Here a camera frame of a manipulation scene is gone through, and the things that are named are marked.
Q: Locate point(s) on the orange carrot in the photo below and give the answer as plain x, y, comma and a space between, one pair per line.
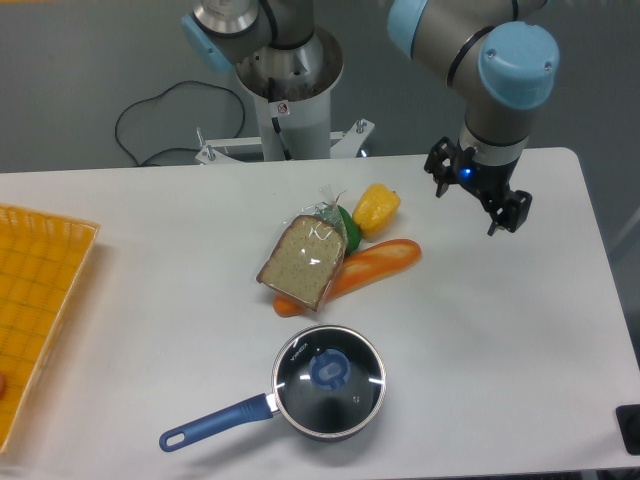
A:
286, 308

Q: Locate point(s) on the blue handled saucepan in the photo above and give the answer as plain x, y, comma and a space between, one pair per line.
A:
257, 408

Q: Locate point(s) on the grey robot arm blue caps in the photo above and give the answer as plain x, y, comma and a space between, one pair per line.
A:
485, 51

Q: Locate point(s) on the green bell pepper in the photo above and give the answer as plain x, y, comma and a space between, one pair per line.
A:
352, 231

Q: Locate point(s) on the glass lid blue knob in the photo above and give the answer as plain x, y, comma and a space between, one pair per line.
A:
328, 382

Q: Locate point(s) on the yellow bell pepper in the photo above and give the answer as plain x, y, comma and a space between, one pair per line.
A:
376, 209

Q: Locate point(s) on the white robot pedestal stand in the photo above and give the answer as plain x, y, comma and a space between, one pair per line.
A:
291, 91

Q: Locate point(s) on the orange baguette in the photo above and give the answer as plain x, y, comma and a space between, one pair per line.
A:
373, 264

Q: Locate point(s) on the yellow plastic basket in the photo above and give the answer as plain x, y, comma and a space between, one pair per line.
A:
42, 257

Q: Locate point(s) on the wrapped bread slice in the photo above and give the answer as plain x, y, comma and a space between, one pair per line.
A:
308, 253

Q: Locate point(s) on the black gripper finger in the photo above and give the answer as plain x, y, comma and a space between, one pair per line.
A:
443, 164
508, 210

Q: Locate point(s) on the black device at table edge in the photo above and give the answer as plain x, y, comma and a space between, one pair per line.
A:
628, 418

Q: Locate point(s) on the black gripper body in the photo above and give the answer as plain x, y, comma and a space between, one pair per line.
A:
485, 169

